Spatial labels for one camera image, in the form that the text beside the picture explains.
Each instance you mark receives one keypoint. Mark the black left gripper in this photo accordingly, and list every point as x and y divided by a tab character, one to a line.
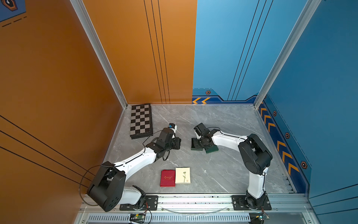
177	143

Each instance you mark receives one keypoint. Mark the cream booklet with flower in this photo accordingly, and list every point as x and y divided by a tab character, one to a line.
182	176

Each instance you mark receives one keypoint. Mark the green jewelry box lid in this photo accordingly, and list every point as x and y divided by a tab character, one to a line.
211	149

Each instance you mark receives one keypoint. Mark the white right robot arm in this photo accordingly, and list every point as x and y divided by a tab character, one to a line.
256	158

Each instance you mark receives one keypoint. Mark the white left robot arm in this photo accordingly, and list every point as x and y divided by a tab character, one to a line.
108	186

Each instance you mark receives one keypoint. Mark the black and silver chessboard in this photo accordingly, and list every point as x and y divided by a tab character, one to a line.
141	121

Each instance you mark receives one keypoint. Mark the left green circuit board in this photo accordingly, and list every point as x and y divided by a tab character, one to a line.
138	218

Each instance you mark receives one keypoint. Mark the green circuit board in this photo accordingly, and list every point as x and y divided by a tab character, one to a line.
138	218
256	218

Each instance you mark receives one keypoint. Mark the right green circuit board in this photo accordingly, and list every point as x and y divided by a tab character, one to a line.
256	218

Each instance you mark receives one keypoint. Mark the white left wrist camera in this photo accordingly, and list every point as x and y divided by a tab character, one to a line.
173	127

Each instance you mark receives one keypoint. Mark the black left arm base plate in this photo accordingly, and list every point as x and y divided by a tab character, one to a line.
150	202

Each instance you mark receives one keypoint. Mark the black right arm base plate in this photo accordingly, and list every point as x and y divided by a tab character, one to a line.
247	202

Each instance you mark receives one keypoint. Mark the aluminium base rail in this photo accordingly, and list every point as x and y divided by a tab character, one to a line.
206	208

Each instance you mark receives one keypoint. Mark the silver aluminium corner post left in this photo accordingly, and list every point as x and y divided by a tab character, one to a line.
94	39

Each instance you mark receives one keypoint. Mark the silver aluminium corner post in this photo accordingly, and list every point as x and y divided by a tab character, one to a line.
298	29
94	39

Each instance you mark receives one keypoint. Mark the silver aluminium corner post right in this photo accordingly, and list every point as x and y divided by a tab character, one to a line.
298	29

